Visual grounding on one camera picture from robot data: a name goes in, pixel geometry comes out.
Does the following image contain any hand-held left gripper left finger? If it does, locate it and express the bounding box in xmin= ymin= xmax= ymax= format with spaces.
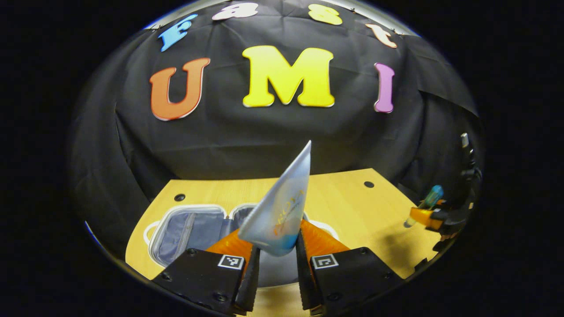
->
xmin=152 ymin=228 xmax=261 ymax=316

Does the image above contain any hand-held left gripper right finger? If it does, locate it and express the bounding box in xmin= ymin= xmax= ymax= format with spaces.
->
xmin=295 ymin=219 xmax=408 ymax=316

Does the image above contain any blue toner bottle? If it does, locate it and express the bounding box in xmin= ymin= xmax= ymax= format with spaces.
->
xmin=403 ymin=185 xmax=444 ymax=228

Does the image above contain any white suitcase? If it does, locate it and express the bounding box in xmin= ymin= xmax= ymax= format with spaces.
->
xmin=143 ymin=203 xmax=340 ymax=289

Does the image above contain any white cream tube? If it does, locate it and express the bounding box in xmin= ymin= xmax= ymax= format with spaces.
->
xmin=238 ymin=140 xmax=312 ymax=257

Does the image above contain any black backdrop cloth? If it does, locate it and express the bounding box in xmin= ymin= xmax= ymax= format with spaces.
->
xmin=68 ymin=0 xmax=483 ymax=260

